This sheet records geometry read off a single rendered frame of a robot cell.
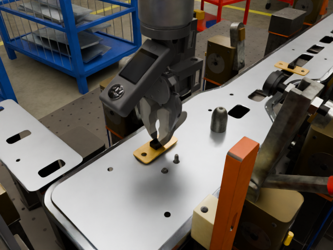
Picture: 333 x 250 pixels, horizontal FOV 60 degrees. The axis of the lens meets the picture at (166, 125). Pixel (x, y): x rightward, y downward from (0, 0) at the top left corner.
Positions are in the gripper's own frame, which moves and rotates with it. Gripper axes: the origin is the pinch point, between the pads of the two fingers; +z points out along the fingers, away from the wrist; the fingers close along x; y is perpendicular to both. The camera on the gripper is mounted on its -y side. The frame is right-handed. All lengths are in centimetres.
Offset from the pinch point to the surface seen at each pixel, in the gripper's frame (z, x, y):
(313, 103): -18.0, -22.3, -1.2
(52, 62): 81, 208, 80
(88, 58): 78, 186, 104
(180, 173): 2.4, -7.2, -1.8
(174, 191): 2.5, -8.9, -5.2
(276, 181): -6.2, -21.5, -1.0
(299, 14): -2, 9, 83
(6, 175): 33, 48, -16
